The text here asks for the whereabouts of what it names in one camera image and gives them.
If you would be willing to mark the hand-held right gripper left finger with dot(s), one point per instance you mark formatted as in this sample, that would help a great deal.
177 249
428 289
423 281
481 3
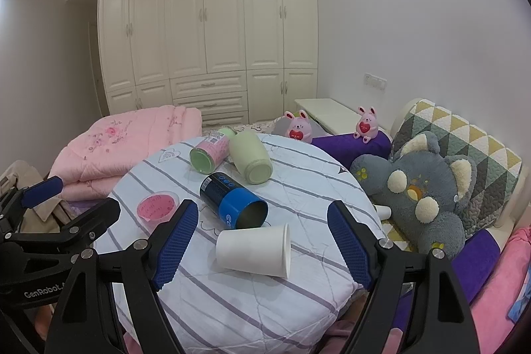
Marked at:
176 246

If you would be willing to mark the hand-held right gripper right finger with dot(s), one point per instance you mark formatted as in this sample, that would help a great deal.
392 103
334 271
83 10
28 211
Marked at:
349 248

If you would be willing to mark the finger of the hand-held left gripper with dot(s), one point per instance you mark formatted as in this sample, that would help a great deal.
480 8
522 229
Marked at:
41 190
89 219

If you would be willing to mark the white paper cup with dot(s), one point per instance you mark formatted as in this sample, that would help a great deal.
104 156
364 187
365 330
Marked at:
253 250

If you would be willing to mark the small white cup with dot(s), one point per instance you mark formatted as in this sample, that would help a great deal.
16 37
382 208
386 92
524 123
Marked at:
383 212

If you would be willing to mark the pink and green cup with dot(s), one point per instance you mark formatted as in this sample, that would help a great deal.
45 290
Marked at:
210 153

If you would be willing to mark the pale green cup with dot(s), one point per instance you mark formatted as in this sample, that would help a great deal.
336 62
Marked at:
251 161

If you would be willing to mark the beige clothing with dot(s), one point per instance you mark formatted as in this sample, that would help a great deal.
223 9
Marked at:
25 180

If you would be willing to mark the blue and black can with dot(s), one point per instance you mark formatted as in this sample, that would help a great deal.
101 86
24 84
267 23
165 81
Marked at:
230 196

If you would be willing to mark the pink floral quilt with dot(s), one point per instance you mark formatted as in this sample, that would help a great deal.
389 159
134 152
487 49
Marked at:
124 138

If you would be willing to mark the grey plush cat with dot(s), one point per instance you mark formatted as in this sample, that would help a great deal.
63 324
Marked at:
423 192

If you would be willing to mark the purple pillow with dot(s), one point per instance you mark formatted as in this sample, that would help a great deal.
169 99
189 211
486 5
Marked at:
352 148

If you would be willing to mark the pink bunny toy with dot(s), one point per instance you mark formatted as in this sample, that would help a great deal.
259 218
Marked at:
298 126
366 125

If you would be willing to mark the purple cloth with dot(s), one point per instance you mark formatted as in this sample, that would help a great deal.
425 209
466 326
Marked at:
477 258

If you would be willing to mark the white bedside table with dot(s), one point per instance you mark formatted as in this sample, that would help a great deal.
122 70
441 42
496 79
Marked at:
332 111

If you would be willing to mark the pink blanket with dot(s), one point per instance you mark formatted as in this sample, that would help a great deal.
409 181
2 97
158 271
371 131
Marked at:
502 279

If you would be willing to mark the triangle pattern quilted cover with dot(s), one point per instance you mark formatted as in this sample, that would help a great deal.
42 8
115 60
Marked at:
468 142

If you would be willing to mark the cream wardrobe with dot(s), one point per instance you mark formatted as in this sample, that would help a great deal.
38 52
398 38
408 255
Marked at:
186 26

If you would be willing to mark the white wall switch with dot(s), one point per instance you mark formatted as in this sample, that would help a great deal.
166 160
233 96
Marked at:
374 80

